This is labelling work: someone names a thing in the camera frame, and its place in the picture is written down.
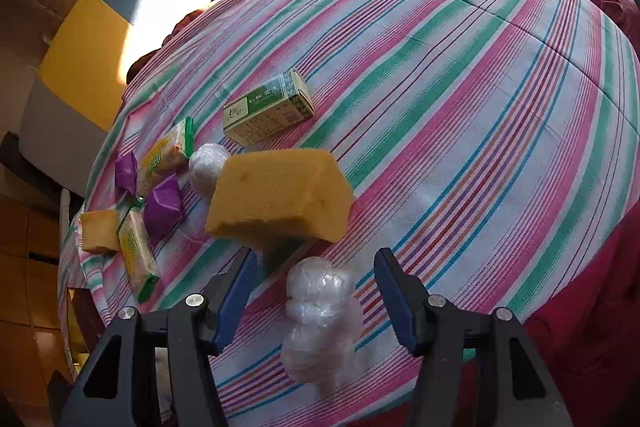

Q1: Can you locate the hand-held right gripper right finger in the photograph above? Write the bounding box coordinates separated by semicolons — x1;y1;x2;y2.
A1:
374;248;573;427

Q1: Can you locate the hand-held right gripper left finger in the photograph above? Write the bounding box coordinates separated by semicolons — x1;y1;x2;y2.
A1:
47;247;258;427

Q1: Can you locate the large clear plastic wrap ball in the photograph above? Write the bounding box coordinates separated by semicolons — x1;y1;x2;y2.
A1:
280;257;365;388

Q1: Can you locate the yellow sponge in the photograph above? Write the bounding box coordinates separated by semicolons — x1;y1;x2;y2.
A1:
206;148;356;244

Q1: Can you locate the purple snack packet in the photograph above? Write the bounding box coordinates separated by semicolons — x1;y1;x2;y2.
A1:
114;152;140;196
142;174;183;240

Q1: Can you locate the yellow snack packet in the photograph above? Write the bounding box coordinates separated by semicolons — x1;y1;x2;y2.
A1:
136;116;196;198
116;202;162;304

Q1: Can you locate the small clear plastic wrap ball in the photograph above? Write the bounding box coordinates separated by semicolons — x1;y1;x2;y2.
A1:
188;143;232;202

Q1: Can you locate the small yellow cake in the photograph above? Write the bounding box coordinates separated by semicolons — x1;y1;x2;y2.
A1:
79;209;122;256

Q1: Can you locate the green carton box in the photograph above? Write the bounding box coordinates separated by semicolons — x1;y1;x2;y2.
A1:
222;68;316;148

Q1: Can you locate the striped bed sheet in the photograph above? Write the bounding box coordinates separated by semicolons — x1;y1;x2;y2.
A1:
57;0;640;427

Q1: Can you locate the wooden wardrobe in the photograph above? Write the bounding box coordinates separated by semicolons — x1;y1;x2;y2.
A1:
0;192;68;408

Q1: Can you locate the dark brown cloth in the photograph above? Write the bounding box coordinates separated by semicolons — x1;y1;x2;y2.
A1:
125;9;203;85

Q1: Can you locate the colour-block padded headboard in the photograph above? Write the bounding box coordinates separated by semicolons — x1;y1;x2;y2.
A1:
20;0;236;132

